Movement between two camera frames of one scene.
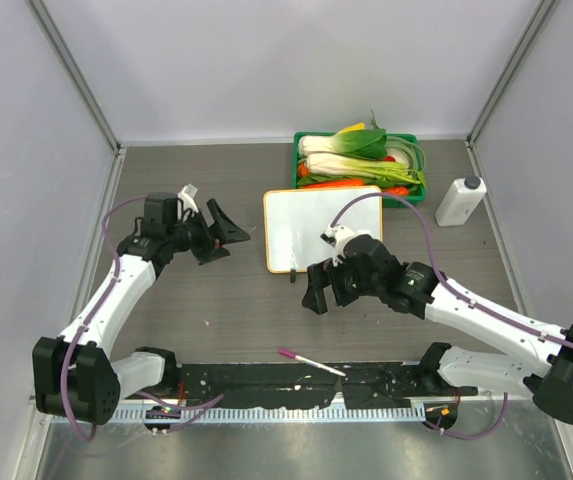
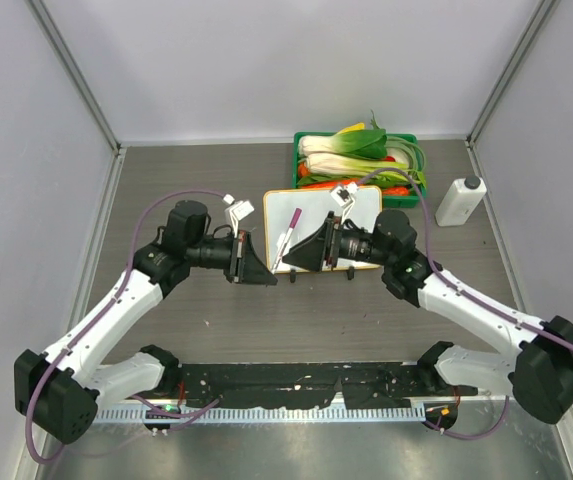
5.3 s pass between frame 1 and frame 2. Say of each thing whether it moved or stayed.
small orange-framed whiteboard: stayed
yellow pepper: stayed
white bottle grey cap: stayed
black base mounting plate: stayed
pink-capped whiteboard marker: moved
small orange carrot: stayed
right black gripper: moved
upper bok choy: stayed
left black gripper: moved
